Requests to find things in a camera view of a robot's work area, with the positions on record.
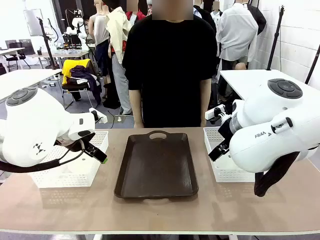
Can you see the person's right forearm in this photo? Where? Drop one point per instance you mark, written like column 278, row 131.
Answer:
column 135, row 107

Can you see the white board panel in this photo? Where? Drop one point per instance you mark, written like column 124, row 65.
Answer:
column 33, row 22

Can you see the person's left forearm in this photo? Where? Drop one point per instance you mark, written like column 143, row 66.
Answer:
column 205, row 100

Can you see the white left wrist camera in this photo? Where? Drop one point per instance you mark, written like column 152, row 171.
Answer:
column 103, row 119

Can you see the white perforated plastic basket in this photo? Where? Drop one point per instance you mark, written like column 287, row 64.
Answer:
column 75, row 181
column 230, row 176

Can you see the person's left hand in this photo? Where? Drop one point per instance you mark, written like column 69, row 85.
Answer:
column 203, row 123

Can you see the person's right hand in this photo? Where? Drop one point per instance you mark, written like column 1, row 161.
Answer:
column 139, row 125

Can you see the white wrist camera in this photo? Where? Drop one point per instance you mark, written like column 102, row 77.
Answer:
column 211, row 113
column 103, row 119

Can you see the black metal chair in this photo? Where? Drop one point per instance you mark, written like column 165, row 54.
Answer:
column 75, row 86

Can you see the wood top table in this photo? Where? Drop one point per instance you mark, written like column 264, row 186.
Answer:
column 62, row 53

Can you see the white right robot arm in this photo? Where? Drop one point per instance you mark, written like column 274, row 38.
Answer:
column 262, row 112

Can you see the dark brown plastic tray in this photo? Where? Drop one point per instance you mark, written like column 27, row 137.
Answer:
column 155, row 165

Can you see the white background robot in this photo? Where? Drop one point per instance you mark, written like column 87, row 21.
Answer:
column 76, row 25

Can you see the black tripod stand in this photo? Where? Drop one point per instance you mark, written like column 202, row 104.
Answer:
column 275, row 37

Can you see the person in black t-shirt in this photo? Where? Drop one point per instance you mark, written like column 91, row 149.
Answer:
column 170, row 75

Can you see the black hanging jacket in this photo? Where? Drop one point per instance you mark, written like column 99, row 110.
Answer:
column 257, row 17

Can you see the black light stand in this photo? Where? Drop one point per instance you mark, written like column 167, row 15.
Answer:
column 46, row 45

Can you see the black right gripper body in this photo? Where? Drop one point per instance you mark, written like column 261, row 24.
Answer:
column 226, row 130

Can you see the red white garment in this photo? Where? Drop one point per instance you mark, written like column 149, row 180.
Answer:
column 131, row 16

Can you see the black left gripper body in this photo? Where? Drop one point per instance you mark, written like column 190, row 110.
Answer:
column 72, row 143

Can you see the black slanted pole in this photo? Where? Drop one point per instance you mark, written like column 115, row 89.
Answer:
column 312, row 65

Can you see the mannequin with white shirt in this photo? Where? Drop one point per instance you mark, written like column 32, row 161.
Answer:
column 235, row 30

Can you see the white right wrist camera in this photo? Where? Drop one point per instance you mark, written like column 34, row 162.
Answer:
column 211, row 113

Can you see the black office chair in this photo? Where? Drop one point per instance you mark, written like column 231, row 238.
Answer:
column 17, row 50

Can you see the mannequin with white tank top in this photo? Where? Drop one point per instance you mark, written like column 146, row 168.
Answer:
column 100, row 27

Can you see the white plastic conical flask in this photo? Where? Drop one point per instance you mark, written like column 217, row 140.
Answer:
column 71, row 168

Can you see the white floor outlet box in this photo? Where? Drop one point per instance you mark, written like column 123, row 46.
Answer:
column 119, row 118

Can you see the mannequin with dark jacket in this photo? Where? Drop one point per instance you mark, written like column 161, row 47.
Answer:
column 207, row 20

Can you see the dark purple clothes pile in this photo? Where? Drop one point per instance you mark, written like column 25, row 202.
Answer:
column 85, row 75

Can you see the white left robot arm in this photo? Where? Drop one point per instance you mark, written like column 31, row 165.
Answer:
column 30, row 120

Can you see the yellow garment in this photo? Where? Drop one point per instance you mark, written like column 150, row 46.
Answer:
column 65, row 70

